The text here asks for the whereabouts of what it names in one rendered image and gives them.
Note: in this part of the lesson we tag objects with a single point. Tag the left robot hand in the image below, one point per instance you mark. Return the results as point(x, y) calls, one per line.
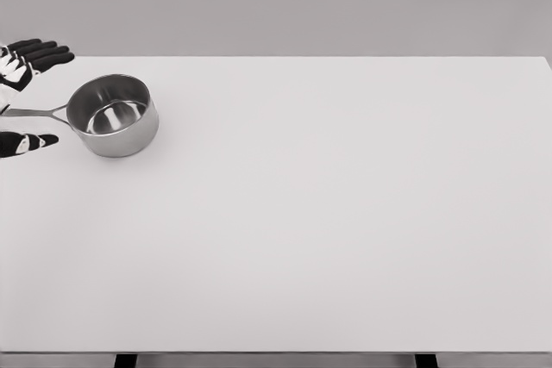
point(17, 70)

